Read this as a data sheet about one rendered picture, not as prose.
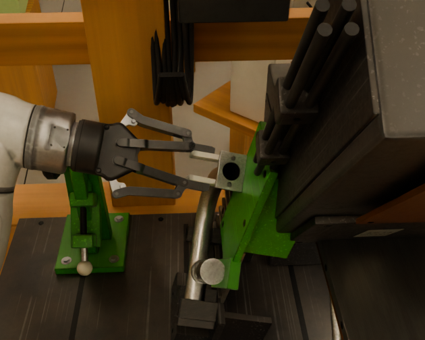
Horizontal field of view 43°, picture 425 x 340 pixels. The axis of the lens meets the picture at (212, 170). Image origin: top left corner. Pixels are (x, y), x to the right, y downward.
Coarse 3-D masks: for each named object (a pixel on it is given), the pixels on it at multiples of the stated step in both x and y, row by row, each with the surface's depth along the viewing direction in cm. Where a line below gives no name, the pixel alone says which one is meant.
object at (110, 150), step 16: (80, 128) 73; (96, 128) 74; (112, 128) 76; (80, 144) 72; (96, 144) 73; (112, 144) 76; (80, 160) 73; (96, 160) 73; (112, 160) 76; (112, 176) 76
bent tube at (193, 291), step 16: (224, 160) 78; (240, 160) 79; (208, 176) 86; (224, 176) 88; (240, 176) 78; (208, 192) 88; (208, 208) 90; (208, 224) 90; (192, 240) 90; (208, 240) 90; (192, 256) 89; (192, 288) 87
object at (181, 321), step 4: (176, 316) 87; (176, 320) 86; (180, 320) 85; (184, 320) 85; (188, 320) 85; (192, 320) 85; (196, 320) 85; (200, 320) 86; (180, 324) 85; (184, 324) 85; (188, 324) 85; (192, 324) 85; (196, 324) 85; (200, 324) 86; (204, 324) 86; (208, 324) 86; (212, 324) 86; (204, 328) 86; (208, 328) 86; (212, 328) 86
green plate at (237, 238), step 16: (256, 176) 72; (272, 176) 67; (240, 192) 79; (256, 192) 71; (272, 192) 71; (240, 208) 77; (256, 208) 71; (272, 208) 72; (224, 224) 85; (240, 224) 76; (256, 224) 74; (272, 224) 74; (224, 240) 83; (240, 240) 74; (256, 240) 76; (272, 240) 76; (288, 240) 76; (224, 256) 82; (240, 256) 76
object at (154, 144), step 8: (120, 144) 75; (128, 144) 76; (136, 144) 76; (144, 144) 76; (152, 144) 77; (160, 144) 77; (168, 144) 78; (176, 144) 78; (184, 144) 78; (192, 144) 78
